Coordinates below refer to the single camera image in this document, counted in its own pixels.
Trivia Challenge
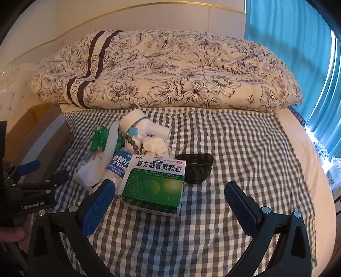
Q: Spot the green white medicine box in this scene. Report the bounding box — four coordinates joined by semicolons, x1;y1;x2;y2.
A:
117;155;185;217

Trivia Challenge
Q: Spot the white handheld fan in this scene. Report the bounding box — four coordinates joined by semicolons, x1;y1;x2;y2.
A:
119;109;171;139

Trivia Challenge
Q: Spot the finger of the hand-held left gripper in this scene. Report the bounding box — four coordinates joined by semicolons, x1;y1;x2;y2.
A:
11;170;70;192
4;159;41;184

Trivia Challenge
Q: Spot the dark patterned cloth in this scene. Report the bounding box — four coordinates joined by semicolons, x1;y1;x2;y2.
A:
289;106;305;125

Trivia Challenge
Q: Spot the floral cream duvet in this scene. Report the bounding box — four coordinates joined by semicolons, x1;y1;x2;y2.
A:
30;29;304;113

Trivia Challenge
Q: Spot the green checked cloth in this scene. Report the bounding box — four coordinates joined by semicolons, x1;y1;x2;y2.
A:
30;107;319;277

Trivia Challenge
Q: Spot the person's left hand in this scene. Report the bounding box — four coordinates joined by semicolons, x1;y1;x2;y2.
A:
0;221;32;256

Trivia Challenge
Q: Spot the black case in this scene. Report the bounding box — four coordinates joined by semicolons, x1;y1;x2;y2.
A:
176;154;214;184

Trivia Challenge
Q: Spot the water bottle with blue label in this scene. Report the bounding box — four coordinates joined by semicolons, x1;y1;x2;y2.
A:
105;148;137;187

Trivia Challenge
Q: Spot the white bed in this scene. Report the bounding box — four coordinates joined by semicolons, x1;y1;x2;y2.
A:
57;104;337;277

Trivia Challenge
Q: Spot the brown bead bracelet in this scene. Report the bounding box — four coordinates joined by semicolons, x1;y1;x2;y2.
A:
121;134;146;155

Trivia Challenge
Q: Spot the white bear toy with star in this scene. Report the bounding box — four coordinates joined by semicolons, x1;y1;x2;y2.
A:
125;127;144;150

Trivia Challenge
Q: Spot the blue curtain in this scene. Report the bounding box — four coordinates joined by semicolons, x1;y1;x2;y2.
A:
244;0;341;155

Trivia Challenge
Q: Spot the cardboard box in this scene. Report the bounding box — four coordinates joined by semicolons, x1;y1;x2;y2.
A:
7;105;74;184

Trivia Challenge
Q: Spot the clear plastic wrapper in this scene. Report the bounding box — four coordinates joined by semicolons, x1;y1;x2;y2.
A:
142;134;171;157

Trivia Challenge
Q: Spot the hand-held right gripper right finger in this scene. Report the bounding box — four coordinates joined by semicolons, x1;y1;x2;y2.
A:
224;181;312;277

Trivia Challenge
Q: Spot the green packet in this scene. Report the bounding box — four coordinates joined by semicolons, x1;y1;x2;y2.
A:
89;125;110;160

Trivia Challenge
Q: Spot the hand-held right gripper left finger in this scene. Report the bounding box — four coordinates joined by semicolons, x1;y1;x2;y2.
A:
27;179;116;277

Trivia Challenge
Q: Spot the white foam tube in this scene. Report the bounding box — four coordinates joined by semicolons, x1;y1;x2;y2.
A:
75;120;123;193

